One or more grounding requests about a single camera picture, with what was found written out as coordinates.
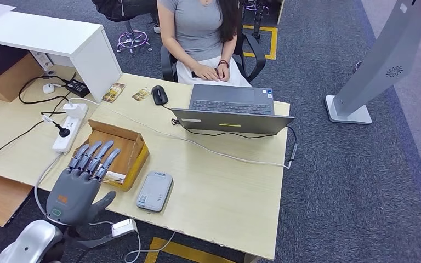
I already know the patterned ID card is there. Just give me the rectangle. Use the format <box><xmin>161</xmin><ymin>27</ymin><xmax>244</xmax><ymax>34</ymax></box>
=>
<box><xmin>132</xmin><ymin>87</ymin><xmax>152</xmax><ymax>102</ymax></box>

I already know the person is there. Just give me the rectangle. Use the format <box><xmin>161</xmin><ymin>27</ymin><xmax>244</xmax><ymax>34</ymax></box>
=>
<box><xmin>91</xmin><ymin>0</ymin><xmax>161</xmax><ymax>35</ymax></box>
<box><xmin>157</xmin><ymin>0</ymin><xmax>252</xmax><ymax>88</ymax></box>

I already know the black power plug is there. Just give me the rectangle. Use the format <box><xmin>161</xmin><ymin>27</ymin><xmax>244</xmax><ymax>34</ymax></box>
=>
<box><xmin>52</xmin><ymin>122</ymin><xmax>71</xmax><ymax>139</ymax></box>

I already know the grey laptop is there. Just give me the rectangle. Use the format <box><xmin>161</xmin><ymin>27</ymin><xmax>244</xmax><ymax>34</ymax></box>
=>
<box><xmin>170</xmin><ymin>83</ymin><xmax>295</xmax><ymax>136</ymax></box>

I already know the black computer mouse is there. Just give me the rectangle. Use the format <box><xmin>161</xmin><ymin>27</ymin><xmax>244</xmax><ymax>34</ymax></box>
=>
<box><xmin>151</xmin><ymin>85</ymin><xmax>169</xmax><ymax>106</ymax></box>

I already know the person's left hand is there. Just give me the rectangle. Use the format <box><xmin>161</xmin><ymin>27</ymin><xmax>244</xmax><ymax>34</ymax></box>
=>
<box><xmin>215</xmin><ymin>64</ymin><xmax>231</xmax><ymax>82</ymax></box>

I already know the white plug-in charger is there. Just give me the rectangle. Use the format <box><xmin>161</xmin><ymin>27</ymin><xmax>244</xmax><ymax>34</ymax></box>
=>
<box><xmin>62</xmin><ymin>103</ymin><xmax>89</xmax><ymax>119</ymax></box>

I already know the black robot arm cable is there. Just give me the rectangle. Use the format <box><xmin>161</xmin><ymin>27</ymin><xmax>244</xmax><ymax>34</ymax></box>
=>
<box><xmin>73</xmin><ymin>237</ymin><xmax>100</xmax><ymax>263</ymax></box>

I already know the silver kiosk stand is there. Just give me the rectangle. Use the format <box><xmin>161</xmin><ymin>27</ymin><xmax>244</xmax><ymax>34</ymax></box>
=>
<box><xmin>324</xmin><ymin>0</ymin><xmax>421</xmax><ymax>125</ymax></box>

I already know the brown patterned card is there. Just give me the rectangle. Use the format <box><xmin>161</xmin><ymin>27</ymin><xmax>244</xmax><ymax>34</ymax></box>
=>
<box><xmin>101</xmin><ymin>82</ymin><xmax>126</xmax><ymax>104</ymax></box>

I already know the white printed packet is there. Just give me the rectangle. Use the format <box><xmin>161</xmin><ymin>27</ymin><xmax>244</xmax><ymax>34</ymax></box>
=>
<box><xmin>29</xmin><ymin>50</ymin><xmax>54</xmax><ymax>72</ymax></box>

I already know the white power strip cable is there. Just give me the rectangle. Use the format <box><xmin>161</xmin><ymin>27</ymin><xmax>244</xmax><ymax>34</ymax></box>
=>
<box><xmin>33</xmin><ymin>154</ymin><xmax>177</xmax><ymax>263</ymax></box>

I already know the chrome stool base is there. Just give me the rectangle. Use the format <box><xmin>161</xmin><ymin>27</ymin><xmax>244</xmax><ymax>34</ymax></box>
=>
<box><xmin>116</xmin><ymin>20</ymin><xmax>153</xmax><ymax>55</ymax></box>

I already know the black power adapter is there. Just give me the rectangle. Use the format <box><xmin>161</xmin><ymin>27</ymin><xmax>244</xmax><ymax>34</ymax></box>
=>
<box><xmin>64</xmin><ymin>79</ymin><xmax>90</xmax><ymax>98</ymax></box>

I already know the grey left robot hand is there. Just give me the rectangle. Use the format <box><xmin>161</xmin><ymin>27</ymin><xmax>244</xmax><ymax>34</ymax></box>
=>
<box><xmin>45</xmin><ymin>140</ymin><xmax>122</xmax><ymax>226</ymax></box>

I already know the person's right hand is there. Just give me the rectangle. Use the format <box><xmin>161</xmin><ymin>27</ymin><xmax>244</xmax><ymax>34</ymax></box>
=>
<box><xmin>191</xmin><ymin>63</ymin><xmax>220</xmax><ymax>82</ymax></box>

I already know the grey card reader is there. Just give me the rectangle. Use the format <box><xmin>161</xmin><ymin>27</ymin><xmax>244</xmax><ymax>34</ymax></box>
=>
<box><xmin>136</xmin><ymin>171</ymin><xmax>174</xmax><ymax>213</ymax></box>

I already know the white power strip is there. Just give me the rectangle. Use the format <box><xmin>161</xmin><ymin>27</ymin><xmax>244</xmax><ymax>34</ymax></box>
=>
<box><xmin>52</xmin><ymin>115</ymin><xmax>83</xmax><ymax>156</ymax></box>

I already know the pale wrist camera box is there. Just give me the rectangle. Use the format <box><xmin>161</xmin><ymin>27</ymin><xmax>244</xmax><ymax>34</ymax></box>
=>
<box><xmin>110</xmin><ymin>218</ymin><xmax>139</xmax><ymax>238</ymax></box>

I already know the looped black cable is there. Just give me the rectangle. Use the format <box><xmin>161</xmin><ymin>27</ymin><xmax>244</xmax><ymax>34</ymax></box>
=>
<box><xmin>18</xmin><ymin>72</ymin><xmax>77</xmax><ymax>106</ymax></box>

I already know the white cabinet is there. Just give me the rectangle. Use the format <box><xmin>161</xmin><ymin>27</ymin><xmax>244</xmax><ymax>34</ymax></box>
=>
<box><xmin>0</xmin><ymin>10</ymin><xmax>123</xmax><ymax>104</ymax></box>

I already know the thin black mouse cable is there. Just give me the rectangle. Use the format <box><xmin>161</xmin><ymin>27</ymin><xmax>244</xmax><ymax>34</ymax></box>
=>
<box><xmin>160</xmin><ymin>104</ymin><xmax>298</xmax><ymax>146</ymax></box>

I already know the black equipment stand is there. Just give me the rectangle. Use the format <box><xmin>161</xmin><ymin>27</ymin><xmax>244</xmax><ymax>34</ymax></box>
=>
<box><xmin>239</xmin><ymin>0</ymin><xmax>282</xmax><ymax>43</ymax></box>

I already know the brown wooden board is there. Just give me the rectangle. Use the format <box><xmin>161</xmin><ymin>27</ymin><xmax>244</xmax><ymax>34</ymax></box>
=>
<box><xmin>0</xmin><ymin>169</ymin><xmax>33</xmax><ymax>228</ymax></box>

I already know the open yellow cardboard box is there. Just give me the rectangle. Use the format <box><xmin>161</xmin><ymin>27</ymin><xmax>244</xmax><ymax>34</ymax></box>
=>
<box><xmin>71</xmin><ymin>119</ymin><xmax>150</xmax><ymax>192</ymax></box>

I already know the white yellow key card stack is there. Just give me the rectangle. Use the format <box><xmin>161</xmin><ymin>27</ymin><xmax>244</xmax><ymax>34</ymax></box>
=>
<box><xmin>101</xmin><ymin>170</ymin><xmax>126</xmax><ymax>185</ymax></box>

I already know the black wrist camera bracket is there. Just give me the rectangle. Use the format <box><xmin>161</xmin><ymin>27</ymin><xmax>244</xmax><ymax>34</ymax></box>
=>
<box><xmin>64</xmin><ymin>226</ymin><xmax>139</xmax><ymax>250</ymax></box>

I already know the black office chair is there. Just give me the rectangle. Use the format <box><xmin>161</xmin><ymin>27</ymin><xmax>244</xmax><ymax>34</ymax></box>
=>
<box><xmin>160</xmin><ymin>32</ymin><xmax>267</xmax><ymax>83</ymax></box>

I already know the white desk cable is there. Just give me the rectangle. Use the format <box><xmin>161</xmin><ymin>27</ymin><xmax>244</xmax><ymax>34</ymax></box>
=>
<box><xmin>68</xmin><ymin>97</ymin><xmax>291</xmax><ymax>170</ymax></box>

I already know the large brown cardboard box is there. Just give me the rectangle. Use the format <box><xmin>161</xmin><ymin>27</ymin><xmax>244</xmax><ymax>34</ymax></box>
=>
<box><xmin>0</xmin><ymin>41</ymin><xmax>45</xmax><ymax>103</ymax></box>

